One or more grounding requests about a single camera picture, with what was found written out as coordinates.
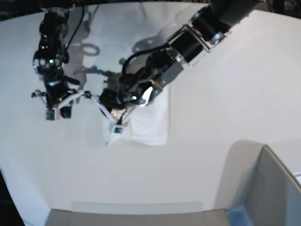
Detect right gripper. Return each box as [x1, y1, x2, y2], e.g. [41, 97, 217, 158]
[31, 77, 91, 121]

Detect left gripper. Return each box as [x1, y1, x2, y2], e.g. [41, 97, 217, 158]
[89, 88, 141, 135]

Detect white printed t-shirt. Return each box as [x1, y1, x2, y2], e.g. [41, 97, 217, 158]
[98, 85, 170, 146]

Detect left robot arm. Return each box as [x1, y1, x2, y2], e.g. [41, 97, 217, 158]
[96, 0, 262, 135]

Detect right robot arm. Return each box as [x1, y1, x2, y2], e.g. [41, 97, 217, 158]
[31, 3, 85, 121]

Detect grey front tray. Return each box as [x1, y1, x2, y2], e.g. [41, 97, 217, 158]
[46, 202, 230, 226]

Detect grey bin right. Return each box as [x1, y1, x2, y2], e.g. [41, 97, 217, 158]
[214, 140, 301, 226]

